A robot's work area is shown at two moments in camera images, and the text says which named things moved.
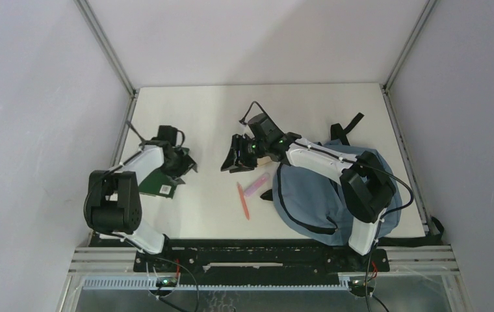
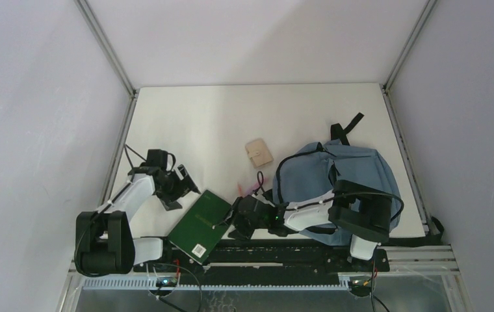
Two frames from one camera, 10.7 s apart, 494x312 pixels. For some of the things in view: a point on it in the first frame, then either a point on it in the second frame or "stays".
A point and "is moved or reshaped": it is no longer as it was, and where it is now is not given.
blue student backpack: [312, 205] stays
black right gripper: [246, 164] to [241, 232]
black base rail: [260, 262] stays
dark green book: [158, 183] is moved or reshaped
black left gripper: [188, 164] to [184, 186]
